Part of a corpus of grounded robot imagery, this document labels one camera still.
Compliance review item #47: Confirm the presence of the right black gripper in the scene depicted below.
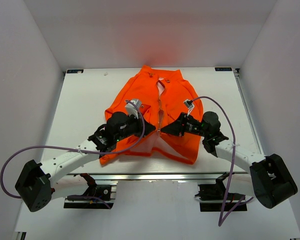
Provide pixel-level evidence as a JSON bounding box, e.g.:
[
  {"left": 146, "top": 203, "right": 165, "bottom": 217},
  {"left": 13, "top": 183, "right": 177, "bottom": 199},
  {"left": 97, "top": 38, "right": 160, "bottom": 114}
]
[{"left": 161, "top": 112, "right": 209, "bottom": 138}]

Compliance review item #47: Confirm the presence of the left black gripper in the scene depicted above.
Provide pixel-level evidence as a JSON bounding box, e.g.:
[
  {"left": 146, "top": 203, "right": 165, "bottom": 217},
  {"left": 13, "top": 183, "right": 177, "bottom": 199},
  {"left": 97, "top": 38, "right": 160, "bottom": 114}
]
[{"left": 114, "top": 112, "right": 156, "bottom": 143}]

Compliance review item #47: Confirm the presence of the orange jacket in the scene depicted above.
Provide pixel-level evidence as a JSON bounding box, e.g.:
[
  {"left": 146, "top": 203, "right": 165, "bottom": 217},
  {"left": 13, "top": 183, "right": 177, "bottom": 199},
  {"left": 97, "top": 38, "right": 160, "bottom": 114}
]
[{"left": 99, "top": 65, "right": 201, "bottom": 165}]

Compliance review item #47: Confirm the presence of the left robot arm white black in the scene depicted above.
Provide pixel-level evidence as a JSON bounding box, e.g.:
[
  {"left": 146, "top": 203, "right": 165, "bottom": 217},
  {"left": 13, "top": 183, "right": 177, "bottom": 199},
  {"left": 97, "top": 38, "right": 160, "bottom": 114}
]
[{"left": 15, "top": 111, "right": 156, "bottom": 212}]

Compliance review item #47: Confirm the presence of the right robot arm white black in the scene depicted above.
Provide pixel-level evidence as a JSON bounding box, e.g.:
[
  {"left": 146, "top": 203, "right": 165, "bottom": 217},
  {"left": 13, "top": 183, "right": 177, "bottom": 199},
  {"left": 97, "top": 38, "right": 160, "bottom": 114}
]
[{"left": 161, "top": 111, "right": 298, "bottom": 209}]

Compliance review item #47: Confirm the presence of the right blue table label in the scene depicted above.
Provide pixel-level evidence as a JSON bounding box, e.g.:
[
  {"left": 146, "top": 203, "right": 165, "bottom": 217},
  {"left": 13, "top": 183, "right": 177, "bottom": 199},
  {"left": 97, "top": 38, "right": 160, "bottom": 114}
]
[{"left": 214, "top": 67, "right": 233, "bottom": 72}]

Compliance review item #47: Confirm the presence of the blue table label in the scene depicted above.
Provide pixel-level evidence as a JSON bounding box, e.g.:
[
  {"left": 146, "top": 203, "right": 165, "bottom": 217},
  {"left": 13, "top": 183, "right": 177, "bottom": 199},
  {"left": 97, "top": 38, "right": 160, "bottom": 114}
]
[
  {"left": 66, "top": 69, "right": 84, "bottom": 74},
  {"left": 214, "top": 67, "right": 233, "bottom": 72}
]

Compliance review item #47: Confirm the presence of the left blue table label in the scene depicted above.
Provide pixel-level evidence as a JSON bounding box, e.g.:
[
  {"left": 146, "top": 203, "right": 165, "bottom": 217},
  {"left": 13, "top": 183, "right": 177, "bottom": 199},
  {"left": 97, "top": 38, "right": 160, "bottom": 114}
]
[{"left": 66, "top": 69, "right": 84, "bottom": 74}]

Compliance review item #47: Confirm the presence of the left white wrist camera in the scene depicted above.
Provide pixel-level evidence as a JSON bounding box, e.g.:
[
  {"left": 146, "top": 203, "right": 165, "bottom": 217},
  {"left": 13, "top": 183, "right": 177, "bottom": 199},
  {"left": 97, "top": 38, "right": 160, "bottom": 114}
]
[{"left": 124, "top": 98, "right": 142, "bottom": 119}]

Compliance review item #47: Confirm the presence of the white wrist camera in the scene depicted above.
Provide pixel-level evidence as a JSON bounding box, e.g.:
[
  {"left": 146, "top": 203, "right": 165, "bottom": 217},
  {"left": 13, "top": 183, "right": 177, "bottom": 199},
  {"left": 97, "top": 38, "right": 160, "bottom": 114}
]
[
  {"left": 124, "top": 98, "right": 142, "bottom": 119},
  {"left": 183, "top": 99, "right": 195, "bottom": 116}
]

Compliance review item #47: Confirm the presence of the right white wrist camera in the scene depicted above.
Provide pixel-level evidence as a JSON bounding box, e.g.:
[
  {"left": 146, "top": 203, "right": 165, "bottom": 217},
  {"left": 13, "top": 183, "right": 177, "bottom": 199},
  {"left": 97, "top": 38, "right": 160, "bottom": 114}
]
[{"left": 183, "top": 99, "right": 195, "bottom": 116}]

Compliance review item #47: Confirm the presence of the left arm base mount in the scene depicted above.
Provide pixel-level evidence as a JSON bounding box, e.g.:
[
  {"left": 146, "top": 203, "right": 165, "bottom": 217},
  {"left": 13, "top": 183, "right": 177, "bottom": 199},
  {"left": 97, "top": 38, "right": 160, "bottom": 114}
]
[{"left": 63, "top": 173, "right": 117, "bottom": 210}]

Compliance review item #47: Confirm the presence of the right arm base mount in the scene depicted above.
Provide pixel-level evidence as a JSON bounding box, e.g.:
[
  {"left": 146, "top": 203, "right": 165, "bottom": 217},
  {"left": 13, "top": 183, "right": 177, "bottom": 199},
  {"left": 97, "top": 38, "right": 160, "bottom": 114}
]
[{"left": 194, "top": 173, "right": 248, "bottom": 213}]

